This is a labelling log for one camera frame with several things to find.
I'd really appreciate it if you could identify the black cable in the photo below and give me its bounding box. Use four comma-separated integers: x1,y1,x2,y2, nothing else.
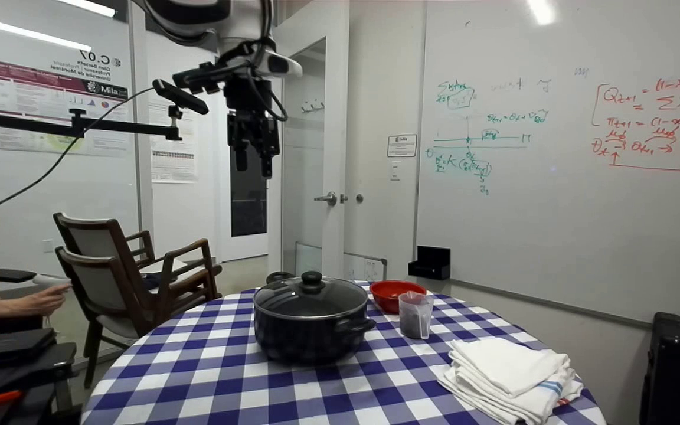
0,87,156,223

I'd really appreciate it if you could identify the stack of white towels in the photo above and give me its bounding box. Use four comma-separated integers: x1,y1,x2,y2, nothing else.
437,336,584,425

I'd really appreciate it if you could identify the whiteboard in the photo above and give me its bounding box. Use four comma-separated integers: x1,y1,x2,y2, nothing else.
416,0,680,326

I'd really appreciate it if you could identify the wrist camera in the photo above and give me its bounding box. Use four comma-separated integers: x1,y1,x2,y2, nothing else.
172,62,227,96

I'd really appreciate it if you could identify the clear plastic measuring cup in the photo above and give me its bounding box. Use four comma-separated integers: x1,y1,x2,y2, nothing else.
398,290,434,341

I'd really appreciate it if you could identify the black desk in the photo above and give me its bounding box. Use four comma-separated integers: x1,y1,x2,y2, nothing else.
0,341,79,425

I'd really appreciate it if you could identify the large research poster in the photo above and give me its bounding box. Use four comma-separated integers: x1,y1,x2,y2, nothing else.
0,52,132,158

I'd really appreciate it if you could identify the blue white checked tablecloth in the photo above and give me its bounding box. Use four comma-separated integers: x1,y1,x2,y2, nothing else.
80,280,608,425

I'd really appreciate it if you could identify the dark blue cooking pot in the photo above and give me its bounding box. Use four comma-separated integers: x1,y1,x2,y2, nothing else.
253,271,377,366

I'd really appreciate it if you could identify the glass pot lid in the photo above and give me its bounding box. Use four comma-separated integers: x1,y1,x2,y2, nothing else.
253,271,370,320

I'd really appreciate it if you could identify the camera on mount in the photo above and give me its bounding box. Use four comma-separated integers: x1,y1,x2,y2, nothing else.
0,79,210,142

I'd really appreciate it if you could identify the small paper poster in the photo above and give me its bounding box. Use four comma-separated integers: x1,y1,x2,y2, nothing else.
149,99,198,183

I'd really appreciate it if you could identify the red bowl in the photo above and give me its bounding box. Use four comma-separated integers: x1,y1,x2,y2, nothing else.
369,280,428,315

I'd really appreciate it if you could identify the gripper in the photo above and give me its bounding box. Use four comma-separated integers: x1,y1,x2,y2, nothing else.
224,77,282,179

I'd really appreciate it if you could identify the white door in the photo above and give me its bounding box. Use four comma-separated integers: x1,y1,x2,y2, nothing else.
268,5,351,280

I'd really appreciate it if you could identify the black whiteboard tray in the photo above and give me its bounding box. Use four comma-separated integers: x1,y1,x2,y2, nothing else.
407,245,452,281

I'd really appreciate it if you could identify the black flat case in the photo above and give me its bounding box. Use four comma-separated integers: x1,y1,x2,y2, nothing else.
0,328,58,364

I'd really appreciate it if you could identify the small wall sign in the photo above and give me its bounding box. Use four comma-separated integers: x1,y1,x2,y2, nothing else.
387,134,418,158

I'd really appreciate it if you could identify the pair of wooden chairs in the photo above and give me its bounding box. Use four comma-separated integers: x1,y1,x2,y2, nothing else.
53,212,223,390

